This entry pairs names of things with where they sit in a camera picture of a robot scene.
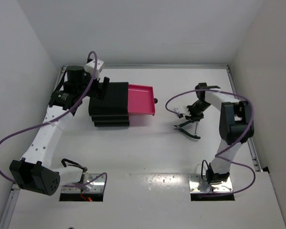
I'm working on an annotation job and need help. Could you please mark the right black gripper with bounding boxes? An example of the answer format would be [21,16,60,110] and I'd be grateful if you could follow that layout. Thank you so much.
[183,101,211,122]

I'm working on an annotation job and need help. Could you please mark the green flush cutters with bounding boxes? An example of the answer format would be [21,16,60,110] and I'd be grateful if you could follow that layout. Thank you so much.
[174,120,201,140]

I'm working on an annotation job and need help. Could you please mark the black drawer cabinet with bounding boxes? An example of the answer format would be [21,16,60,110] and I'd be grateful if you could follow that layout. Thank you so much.
[88,82,130,127]

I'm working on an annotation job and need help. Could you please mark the pink top drawer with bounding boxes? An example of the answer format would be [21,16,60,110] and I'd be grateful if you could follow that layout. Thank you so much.
[128,84,155,116]

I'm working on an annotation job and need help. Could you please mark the silver metal wrench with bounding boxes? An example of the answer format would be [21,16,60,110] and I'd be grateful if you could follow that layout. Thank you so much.
[195,122,199,136]

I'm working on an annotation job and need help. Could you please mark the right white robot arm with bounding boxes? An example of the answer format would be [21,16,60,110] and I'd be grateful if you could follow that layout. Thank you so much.
[186,83,254,184]

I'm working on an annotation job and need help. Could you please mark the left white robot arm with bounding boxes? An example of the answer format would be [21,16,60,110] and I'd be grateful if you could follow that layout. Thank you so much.
[10,62,109,196]

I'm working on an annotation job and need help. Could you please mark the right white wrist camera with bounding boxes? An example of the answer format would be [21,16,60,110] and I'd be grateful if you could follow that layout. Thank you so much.
[173,108,183,119]

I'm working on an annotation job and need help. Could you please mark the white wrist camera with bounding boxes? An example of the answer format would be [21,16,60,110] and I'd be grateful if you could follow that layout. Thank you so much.
[173,108,183,119]
[84,59,104,75]

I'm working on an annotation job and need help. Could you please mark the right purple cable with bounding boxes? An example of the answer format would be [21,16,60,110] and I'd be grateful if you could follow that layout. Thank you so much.
[165,89,256,197]

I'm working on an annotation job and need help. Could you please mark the purple cable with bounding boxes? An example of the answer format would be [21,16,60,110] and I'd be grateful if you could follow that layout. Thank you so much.
[165,89,256,197]
[0,51,108,188]

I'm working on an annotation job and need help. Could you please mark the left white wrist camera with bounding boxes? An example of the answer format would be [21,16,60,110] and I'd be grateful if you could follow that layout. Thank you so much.
[84,59,104,75]

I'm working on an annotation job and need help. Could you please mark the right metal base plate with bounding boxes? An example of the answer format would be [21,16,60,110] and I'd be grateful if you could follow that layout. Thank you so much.
[188,174,233,194]

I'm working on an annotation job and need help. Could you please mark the metal base plate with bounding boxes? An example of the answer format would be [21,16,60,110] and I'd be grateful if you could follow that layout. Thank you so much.
[188,174,233,194]
[61,172,107,194]

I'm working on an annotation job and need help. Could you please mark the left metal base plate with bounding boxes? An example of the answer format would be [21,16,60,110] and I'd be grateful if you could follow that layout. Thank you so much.
[61,172,107,194]

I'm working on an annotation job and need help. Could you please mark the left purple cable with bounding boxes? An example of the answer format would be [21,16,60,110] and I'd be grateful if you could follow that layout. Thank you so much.
[0,51,108,188]

